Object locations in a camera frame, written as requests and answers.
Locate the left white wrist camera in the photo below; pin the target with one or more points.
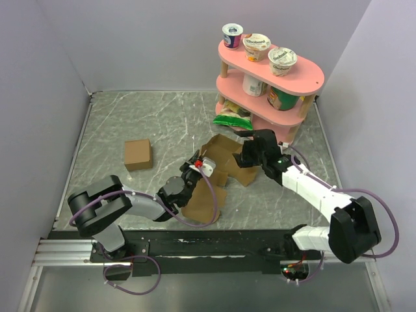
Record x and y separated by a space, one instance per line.
206 165

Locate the white container middle shelf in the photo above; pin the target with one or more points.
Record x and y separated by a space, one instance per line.
252 86

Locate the green snack bag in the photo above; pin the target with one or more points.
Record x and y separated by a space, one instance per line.
233 115

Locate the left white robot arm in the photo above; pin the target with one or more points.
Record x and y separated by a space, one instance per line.
96 208

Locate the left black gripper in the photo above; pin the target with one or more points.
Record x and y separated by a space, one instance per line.
185 166

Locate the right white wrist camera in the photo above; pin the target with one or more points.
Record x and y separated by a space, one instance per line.
283 145

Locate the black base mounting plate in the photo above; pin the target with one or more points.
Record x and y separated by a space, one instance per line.
197 252

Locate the small folded cardboard box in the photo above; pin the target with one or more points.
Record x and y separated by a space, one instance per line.
138 155

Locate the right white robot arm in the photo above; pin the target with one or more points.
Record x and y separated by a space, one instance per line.
352 230

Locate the Chobani white yogurt cup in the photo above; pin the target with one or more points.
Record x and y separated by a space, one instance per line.
281 60

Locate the green can middle shelf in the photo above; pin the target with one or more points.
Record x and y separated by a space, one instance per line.
281 100

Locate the Chobani peach yogurt cup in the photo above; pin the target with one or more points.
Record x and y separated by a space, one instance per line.
256 46

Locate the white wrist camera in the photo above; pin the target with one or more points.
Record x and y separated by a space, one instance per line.
206 165
283 145

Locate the white blue yogurt cup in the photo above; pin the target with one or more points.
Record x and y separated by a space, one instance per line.
232 33

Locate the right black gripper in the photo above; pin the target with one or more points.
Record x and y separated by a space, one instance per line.
245 155

